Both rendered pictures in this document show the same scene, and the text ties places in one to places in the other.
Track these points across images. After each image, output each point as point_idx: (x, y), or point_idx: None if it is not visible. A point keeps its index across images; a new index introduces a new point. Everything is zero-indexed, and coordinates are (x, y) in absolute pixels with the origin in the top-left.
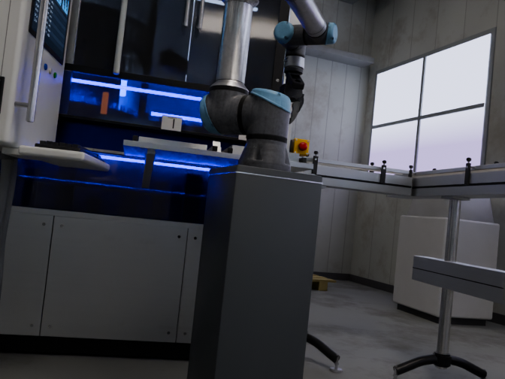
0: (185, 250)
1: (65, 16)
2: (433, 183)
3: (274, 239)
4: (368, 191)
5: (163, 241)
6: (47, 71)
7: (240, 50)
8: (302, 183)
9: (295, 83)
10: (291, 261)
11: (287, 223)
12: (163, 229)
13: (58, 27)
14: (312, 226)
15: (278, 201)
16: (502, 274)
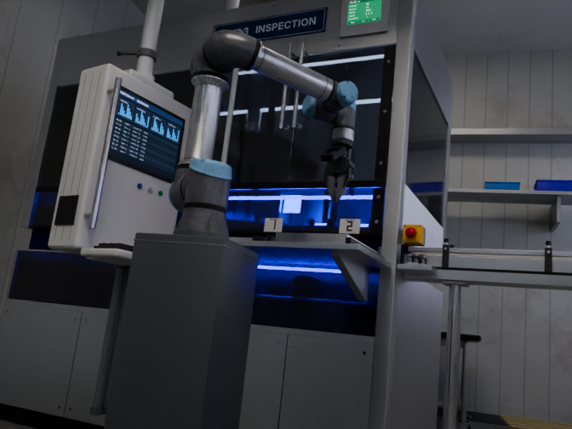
0: (286, 358)
1: (174, 143)
2: None
3: (168, 308)
4: (534, 286)
5: (264, 347)
6: (145, 189)
7: (197, 129)
8: (201, 246)
9: (323, 156)
10: (185, 333)
11: (182, 291)
12: (264, 334)
13: (160, 152)
14: (211, 294)
15: (174, 267)
16: None
